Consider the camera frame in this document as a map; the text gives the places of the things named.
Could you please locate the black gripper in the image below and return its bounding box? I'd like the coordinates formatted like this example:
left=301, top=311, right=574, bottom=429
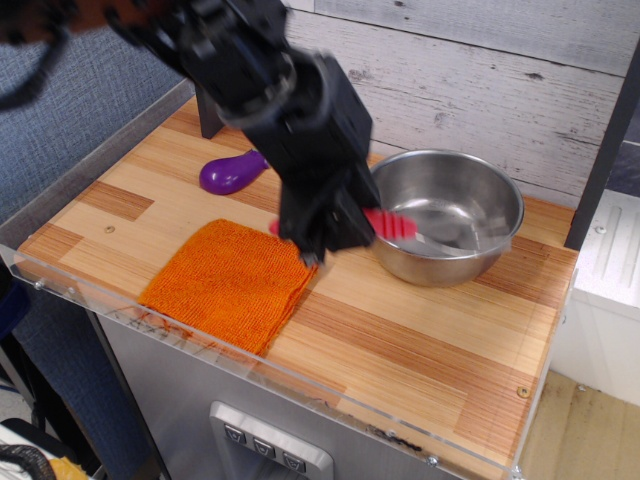
left=219, top=50, right=380, bottom=265

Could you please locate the red handled metal fork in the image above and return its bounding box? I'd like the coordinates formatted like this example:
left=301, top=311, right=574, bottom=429
left=268, top=208, right=506, bottom=257

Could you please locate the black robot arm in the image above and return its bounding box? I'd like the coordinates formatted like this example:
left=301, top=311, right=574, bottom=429
left=1, top=1, right=380, bottom=264

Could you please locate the purple toy eggplant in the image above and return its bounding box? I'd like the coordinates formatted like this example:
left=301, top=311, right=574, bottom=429
left=199, top=150, right=269, bottom=195

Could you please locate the orange folded cloth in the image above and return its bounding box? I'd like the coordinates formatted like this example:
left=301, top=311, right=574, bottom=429
left=138, top=219, right=317, bottom=355

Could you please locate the stainless steel bowl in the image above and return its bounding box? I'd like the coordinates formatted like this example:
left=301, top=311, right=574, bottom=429
left=371, top=149, right=525, bottom=287

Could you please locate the silver button control panel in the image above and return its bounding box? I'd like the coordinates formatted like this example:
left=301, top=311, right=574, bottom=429
left=209, top=401, right=334, bottom=479

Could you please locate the white ribbed side unit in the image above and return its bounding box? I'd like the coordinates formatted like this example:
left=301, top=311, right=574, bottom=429
left=550, top=190, right=639, bottom=405

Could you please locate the yellow object bottom left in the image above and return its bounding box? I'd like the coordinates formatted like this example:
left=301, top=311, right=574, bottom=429
left=49, top=457, right=89, bottom=480

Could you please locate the dark grey left post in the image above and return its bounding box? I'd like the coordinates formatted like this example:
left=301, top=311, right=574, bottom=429
left=194, top=84, right=225, bottom=140

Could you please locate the dark grey post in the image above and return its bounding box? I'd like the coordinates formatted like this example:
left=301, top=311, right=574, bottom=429
left=194, top=84, right=225, bottom=140
left=564, top=45, right=639, bottom=251

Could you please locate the dark grey right post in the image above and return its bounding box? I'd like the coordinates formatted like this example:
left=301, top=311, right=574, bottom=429
left=564, top=45, right=639, bottom=251

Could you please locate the clear acrylic guard rail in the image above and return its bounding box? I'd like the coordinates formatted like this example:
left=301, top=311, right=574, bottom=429
left=0, top=242, right=524, bottom=480

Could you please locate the black cable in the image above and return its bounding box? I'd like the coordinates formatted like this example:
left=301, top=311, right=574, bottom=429
left=0, top=24, right=71, bottom=111

